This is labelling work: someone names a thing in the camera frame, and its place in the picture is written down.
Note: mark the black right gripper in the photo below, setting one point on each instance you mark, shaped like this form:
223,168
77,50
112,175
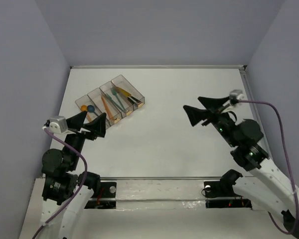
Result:
209,103

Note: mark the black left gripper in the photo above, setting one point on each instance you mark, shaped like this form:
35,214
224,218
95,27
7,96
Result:
82,133

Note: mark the dark blue plastic spoon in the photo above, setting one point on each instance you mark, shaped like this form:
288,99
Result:
91,109

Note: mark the yellow plastic spoon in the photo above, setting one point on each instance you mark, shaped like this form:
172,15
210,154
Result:
84,109

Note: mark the teal chopstick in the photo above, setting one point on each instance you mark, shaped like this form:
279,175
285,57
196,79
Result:
114,103

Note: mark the teal plastic fork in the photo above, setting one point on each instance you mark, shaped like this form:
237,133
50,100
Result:
111,91

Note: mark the gold knife dark handle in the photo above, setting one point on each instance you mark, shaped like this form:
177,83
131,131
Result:
129,96

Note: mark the orange plastic knife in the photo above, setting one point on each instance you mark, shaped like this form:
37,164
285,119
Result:
124,92

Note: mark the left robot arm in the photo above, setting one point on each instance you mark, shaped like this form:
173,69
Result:
68,185

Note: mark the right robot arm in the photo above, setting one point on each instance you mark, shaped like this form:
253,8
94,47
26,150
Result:
280,198

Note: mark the clear tray near end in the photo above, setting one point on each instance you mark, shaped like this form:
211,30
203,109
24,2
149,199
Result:
85,100

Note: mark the clear tray end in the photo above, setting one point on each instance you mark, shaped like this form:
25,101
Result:
122,82
85,100

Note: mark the clear tray far end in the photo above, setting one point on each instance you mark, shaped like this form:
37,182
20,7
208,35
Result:
122,82

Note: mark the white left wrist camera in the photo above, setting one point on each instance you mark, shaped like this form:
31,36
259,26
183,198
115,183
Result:
56,125

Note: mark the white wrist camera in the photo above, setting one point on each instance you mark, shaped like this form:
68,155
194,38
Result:
235,95
56,125

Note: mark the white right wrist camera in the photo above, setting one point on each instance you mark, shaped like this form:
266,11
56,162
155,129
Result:
235,95

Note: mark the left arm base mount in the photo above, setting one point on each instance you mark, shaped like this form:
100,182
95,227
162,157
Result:
105,198

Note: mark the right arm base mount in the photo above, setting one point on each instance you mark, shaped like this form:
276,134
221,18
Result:
218,198

